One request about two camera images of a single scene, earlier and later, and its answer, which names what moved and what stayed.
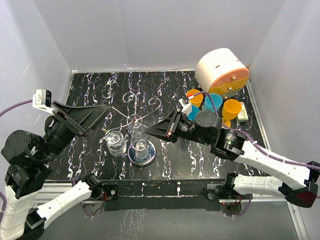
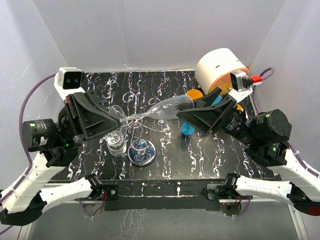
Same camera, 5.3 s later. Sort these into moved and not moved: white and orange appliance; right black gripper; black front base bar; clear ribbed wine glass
Moved: right black gripper; clear ribbed wine glass
Not moved: black front base bar; white and orange appliance
